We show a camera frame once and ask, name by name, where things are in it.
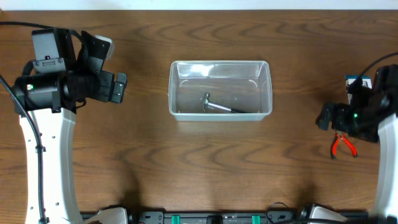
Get red handled pliers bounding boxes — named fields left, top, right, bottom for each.
left=330, top=132, right=358, bottom=160

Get clear plastic container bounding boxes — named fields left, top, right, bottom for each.
left=169, top=60, right=272, bottom=121

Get small claw hammer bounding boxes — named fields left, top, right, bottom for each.
left=201, top=92, right=248, bottom=113

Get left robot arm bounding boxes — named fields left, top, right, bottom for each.
left=11, top=27, right=127, bottom=223

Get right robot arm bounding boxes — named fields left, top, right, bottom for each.
left=315, top=64, right=397, bottom=223

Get blue white cardboard box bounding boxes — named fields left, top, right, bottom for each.
left=345, top=75, right=372, bottom=104

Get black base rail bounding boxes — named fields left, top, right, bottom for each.
left=80, top=210, right=371, bottom=224

